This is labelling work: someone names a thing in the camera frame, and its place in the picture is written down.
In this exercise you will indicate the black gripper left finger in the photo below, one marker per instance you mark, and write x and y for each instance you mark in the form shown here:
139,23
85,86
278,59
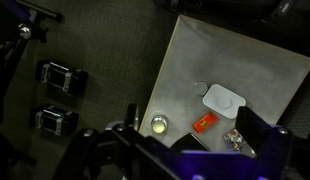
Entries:
105,153

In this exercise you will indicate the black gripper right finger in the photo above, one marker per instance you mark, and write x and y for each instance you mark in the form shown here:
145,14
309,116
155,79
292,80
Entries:
261,140

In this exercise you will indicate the orange sachet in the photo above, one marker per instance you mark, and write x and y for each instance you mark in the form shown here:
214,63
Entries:
205,122

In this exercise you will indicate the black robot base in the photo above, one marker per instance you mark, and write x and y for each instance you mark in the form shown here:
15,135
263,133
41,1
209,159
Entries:
228,8

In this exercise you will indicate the clear cup with items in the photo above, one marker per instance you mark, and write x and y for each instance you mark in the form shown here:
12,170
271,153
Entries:
233,138

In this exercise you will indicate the white square plate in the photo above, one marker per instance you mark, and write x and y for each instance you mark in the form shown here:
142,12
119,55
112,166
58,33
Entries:
224,100

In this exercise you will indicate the silver candle jar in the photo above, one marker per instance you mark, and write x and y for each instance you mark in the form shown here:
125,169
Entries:
159,124

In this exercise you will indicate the black stand with knob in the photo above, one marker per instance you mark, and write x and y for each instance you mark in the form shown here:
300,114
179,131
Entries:
15,43

